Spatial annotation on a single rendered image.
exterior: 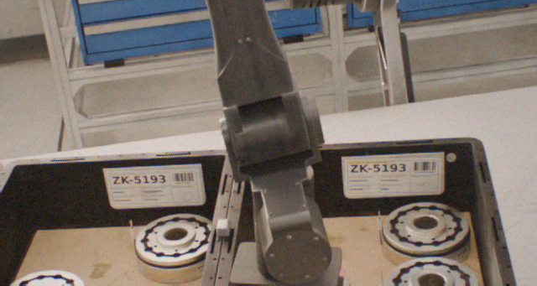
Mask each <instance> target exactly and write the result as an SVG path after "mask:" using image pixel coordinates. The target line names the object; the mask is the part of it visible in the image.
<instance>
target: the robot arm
mask: <svg viewBox="0 0 537 286"><path fill-rule="evenodd" d="M206 5H207V8H208V12H209V14H210V19H211V26H212V31H213V37H214V44H215V56H216V64H215V70H214V72H215V77H216V83H217V85H218V89H219V95H220V98H221V101H222V109H223V112H224V116H225V117H223V118H219V120H218V121H219V123H220V128H221V135H222V138H223V142H224V145H225V148H226V151H227V156H228V159H229V163H230V165H231V169H232V175H233V177H234V180H235V183H237V182H240V181H244V180H246V181H249V182H250V183H251V186H252V197H253V221H254V233H255V242H243V243H241V244H240V245H239V248H238V251H237V256H236V259H235V262H234V264H233V268H232V273H231V276H230V279H229V281H230V286H344V280H345V274H346V272H345V269H343V268H341V262H342V252H341V249H340V248H339V247H331V244H330V242H329V238H328V236H327V233H326V229H325V225H324V222H323V219H322V216H321V211H320V208H319V206H318V205H317V204H316V203H315V201H314V174H313V169H312V168H311V165H312V164H314V163H318V162H321V161H322V160H321V153H320V149H319V145H322V144H325V143H326V142H325V138H324V133H323V129H322V126H321V119H320V115H319V112H318V108H317V105H316V102H315V98H314V97H310V98H306V97H303V98H300V93H299V90H298V88H297V85H296V83H295V79H294V77H293V74H292V72H290V67H289V62H288V58H287V54H286V53H285V52H284V50H283V48H282V47H281V46H280V44H279V41H278V39H277V38H276V34H275V32H274V28H273V26H272V24H271V21H270V18H269V14H268V12H267V9H266V6H265V2H264V0H206Z"/></svg>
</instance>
